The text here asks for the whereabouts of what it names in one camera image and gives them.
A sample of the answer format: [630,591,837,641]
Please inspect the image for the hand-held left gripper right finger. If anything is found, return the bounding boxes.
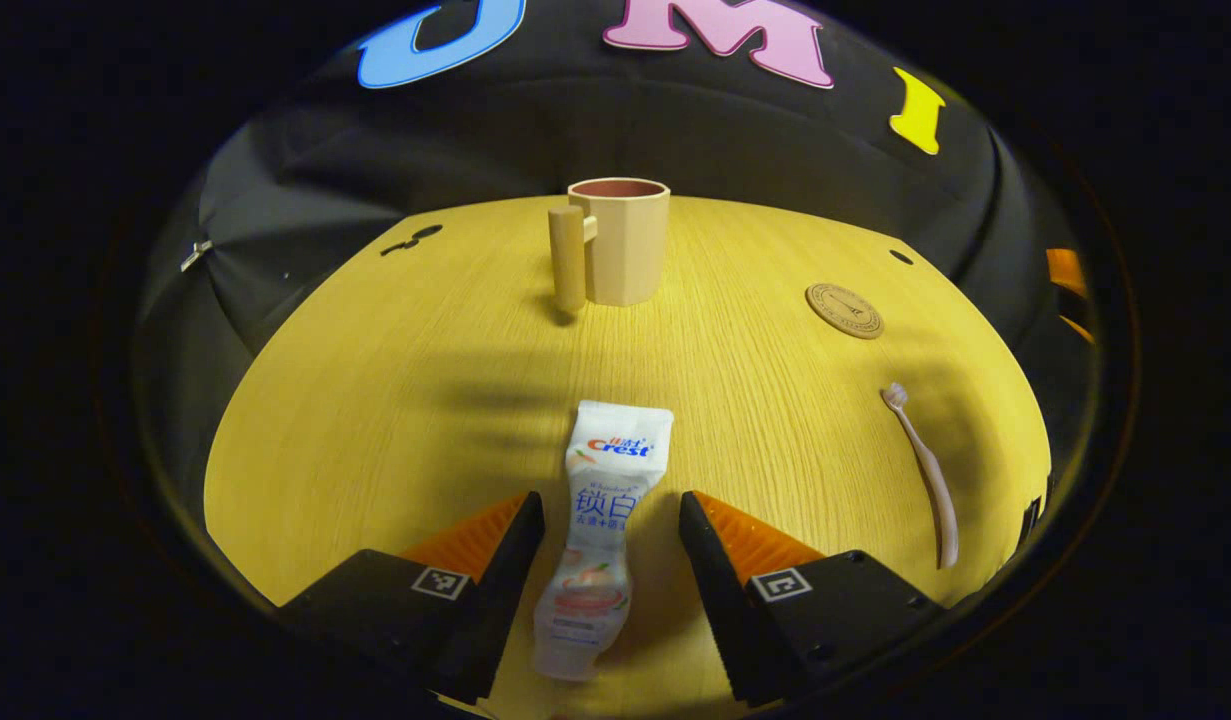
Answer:
[678,490,946,709]

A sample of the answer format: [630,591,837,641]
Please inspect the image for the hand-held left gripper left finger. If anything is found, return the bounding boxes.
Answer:
[275,490,546,706]

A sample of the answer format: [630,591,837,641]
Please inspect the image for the white toothpaste tube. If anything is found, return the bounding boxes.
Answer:
[532,400,675,683]

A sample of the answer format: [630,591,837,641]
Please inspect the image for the round brown coaster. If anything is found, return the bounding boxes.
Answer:
[805,282,886,341]

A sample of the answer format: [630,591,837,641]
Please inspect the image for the pale pink toothbrush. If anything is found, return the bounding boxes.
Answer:
[881,383,960,570]

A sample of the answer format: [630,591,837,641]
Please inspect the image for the beige cup with handle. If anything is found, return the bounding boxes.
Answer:
[548,177,671,316]

